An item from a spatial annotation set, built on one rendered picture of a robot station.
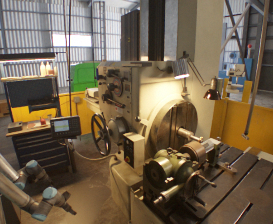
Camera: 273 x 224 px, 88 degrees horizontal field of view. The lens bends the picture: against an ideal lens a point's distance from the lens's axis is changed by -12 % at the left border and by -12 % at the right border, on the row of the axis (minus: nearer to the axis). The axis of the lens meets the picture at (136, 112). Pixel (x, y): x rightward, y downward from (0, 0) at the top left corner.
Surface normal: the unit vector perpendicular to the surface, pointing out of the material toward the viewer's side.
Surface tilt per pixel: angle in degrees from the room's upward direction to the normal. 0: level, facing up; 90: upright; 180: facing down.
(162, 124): 90
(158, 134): 90
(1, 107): 90
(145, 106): 90
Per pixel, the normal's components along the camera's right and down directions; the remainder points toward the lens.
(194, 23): -0.81, 0.18
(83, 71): 0.58, 0.15
